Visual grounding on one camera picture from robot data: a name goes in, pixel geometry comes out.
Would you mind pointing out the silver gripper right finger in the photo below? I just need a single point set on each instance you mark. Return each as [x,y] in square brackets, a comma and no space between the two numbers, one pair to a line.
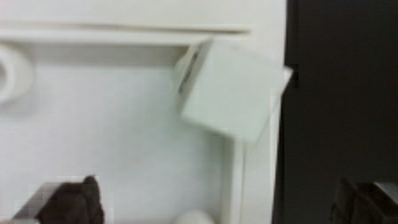
[365,203]

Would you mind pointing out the white square table top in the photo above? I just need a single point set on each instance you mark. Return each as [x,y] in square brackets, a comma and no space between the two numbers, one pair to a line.
[90,108]

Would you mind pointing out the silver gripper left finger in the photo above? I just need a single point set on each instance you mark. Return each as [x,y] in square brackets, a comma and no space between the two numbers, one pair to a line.
[63,204]

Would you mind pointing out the white table leg with tag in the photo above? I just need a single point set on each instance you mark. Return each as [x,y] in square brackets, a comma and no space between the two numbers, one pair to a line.
[232,83]

